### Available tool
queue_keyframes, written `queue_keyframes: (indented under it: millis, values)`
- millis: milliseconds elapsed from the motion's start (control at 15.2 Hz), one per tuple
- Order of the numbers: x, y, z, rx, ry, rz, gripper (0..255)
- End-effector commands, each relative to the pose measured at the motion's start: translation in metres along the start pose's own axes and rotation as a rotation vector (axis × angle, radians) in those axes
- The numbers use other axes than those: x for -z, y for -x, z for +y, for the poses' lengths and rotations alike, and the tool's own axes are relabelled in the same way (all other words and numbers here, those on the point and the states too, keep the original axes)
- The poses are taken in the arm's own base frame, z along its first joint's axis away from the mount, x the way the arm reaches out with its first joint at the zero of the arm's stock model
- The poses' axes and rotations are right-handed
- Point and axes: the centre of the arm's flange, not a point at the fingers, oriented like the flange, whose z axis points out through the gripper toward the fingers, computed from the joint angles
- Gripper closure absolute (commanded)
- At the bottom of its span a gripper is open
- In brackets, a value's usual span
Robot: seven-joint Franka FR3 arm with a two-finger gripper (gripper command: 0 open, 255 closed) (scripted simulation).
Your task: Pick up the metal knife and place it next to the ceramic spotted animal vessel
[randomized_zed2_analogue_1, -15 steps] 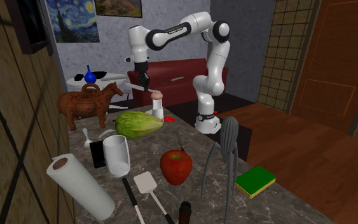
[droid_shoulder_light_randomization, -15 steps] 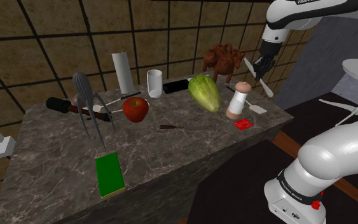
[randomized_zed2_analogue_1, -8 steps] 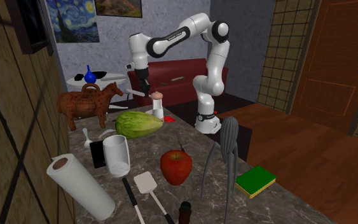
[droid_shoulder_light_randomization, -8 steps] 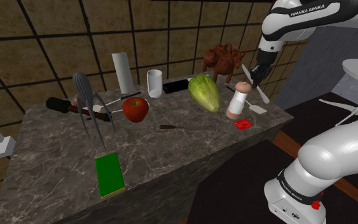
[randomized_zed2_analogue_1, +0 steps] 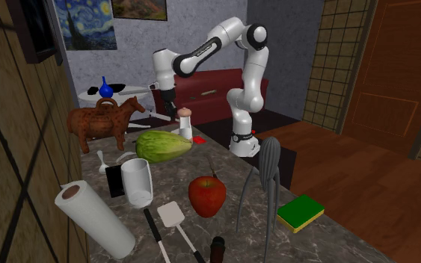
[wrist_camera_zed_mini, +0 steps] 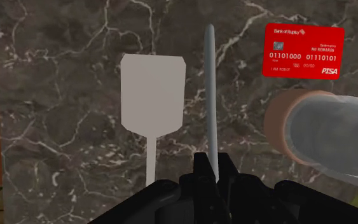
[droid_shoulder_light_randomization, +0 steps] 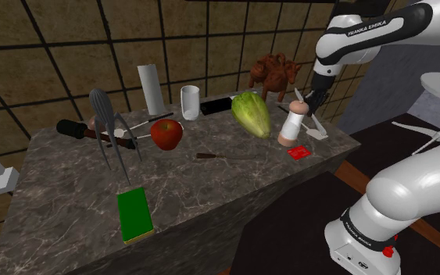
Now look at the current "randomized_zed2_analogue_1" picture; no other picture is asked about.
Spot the white shaker with beige top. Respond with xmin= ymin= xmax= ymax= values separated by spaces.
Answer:
xmin=177 ymin=107 xmax=194 ymax=141

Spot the white round table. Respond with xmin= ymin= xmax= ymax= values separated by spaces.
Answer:
xmin=77 ymin=75 xmax=173 ymax=129

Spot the dark red sofa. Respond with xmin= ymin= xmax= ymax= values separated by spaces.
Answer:
xmin=151 ymin=67 xmax=270 ymax=127

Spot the green melon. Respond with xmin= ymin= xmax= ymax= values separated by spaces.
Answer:
xmin=135 ymin=130 xmax=194 ymax=164

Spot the white curved utensil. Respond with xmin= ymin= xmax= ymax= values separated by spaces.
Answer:
xmin=116 ymin=150 xmax=138 ymax=164

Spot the brown horse figure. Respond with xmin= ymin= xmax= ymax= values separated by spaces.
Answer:
xmin=67 ymin=96 xmax=147 ymax=154

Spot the white cup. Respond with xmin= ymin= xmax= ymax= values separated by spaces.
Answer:
xmin=120 ymin=158 xmax=155 ymax=210

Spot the white spoon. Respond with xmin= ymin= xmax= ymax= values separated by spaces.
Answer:
xmin=96 ymin=149 xmax=110 ymax=175

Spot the black flat square object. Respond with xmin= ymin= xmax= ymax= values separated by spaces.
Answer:
xmin=104 ymin=164 xmax=126 ymax=199

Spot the red apple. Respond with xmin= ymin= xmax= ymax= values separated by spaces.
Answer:
xmin=188 ymin=176 xmax=228 ymax=219

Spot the grey tripod citrus juicer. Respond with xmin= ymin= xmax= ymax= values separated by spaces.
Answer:
xmin=235 ymin=136 xmax=283 ymax=263

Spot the white paper towel roll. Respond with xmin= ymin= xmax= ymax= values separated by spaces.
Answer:
xmin=54 ymin=179 xmax=137 ymax=261

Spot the green and yellow sponge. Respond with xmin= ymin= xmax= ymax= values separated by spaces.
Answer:
xmin=276 ymin=194 xmax=325 ymax=235

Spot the brown wooden door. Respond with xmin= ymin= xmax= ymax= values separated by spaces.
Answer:
xmin=340 ymin=0 xmax=421 ymax=158

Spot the knife with dark handle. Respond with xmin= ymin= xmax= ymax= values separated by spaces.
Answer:
xmin=206 ymin=155 xmax=219 ymax=180

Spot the landscape wall picture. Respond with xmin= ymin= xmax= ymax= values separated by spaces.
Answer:
xmin=110 ymin=0 xmax=168 ymax=22

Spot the starry night wall picture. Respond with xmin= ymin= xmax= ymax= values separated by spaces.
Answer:
xmin=54 ymin=0 xmax=118 ymax=52

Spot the white spatula with black handle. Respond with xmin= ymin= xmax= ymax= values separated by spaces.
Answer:
xmin=156 ymin=200 xmax=206 ymax=263

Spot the black and white handled utensil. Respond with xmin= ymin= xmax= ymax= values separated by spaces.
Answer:
xmin=143 ymin=208 xmax=172 ymax=263

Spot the dark framed wall picture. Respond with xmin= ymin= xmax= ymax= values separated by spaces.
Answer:
xmin=5 ymin=0 xmax=64 ymax=66

